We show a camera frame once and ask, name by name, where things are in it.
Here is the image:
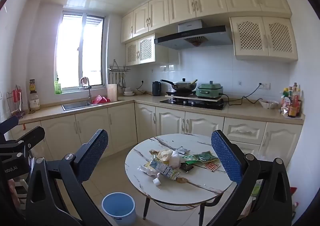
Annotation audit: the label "black portable burner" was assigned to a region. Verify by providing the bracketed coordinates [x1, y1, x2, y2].
[166, 90, 197, 96]

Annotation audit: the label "blue plastic waste bin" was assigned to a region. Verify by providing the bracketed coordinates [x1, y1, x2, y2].
[101, 192, 137, 226]

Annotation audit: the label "sliding window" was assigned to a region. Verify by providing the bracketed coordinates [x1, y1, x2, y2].
[54, 10, 105, 94]

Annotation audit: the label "metal faucet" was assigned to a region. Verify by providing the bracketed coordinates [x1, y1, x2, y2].
[80, 77, 92, 103]

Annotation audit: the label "yellow blue milk carton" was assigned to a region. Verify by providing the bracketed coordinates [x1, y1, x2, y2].
[150, 158, 181, 181]

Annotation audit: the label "steel sink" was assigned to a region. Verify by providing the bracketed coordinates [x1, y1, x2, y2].
[62, 100, 94, 111]

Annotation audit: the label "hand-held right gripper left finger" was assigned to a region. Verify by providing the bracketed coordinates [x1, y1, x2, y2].
[25, 129, 112, 226]

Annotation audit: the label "round marble table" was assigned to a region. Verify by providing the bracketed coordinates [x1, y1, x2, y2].
[124, 133, 238, 220]

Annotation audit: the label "black wok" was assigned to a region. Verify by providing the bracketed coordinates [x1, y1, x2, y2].
[160, 78, 198, 92]

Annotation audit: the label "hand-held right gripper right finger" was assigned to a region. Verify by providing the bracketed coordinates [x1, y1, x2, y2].
[206, 130, 293, 226]

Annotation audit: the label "wire rack with red utensils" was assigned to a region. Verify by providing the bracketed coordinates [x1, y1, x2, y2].
[6, 85, 25, 119]

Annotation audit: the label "green snack wrapper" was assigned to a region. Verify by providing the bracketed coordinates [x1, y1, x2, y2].
[193, 151, 220, 163]

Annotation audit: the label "black power cable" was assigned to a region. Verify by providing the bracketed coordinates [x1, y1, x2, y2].
[221, 83, 263, 106]

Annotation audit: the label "cluster of condiment bottles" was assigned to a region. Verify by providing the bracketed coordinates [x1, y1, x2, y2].
[280, 82, 302, 118]

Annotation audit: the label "cream lattice door cabinet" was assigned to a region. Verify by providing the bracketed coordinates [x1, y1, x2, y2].
[229, 16, 298, 63]
[125, 33, 180, 67]

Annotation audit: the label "cream upper cabinets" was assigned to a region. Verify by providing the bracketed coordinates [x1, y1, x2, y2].
[121, 0, 292, 43]

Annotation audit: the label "wooden cutting board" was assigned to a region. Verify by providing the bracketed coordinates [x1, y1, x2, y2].
[107, 83, 118, 103]

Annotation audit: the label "cream cabinets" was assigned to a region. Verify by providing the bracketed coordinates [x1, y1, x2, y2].
[10, 102, 303, 166]
[121, 0, 292, 43]

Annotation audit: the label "green electric pot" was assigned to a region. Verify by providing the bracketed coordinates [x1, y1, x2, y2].
[195, 81, 223, 99]

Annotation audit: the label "wall utensil rack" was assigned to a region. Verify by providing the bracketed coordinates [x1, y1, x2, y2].
[108, 60, 131, 89]

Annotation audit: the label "black gas stove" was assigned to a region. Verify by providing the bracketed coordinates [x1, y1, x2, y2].
[159, 98, 228, 111]

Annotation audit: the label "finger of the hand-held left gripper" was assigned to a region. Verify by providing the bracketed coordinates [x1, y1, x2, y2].
[0, 126, 46, 153]
[0, 115, 19, 133]

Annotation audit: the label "dark green packet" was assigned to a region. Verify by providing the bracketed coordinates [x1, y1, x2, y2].
[180, 162, 196, 173]

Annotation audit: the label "black electric kettle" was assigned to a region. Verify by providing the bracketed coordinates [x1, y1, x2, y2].
[152, 81, 162, 96]

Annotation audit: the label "clear wrapper with tissue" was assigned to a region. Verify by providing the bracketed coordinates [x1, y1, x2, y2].
[137, 164, 157, 176]

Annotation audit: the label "cream lower cabinets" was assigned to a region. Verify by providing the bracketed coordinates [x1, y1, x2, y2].
[10, 102, 303, 166]

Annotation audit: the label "white bowl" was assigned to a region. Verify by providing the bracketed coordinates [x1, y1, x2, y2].
[259, 100, 279, 109]

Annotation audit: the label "red striped packet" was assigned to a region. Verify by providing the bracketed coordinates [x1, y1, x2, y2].
[203, 161, 221, 172]

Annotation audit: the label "range hood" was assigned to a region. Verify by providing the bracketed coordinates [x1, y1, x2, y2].
[154, 19, 233, 50]

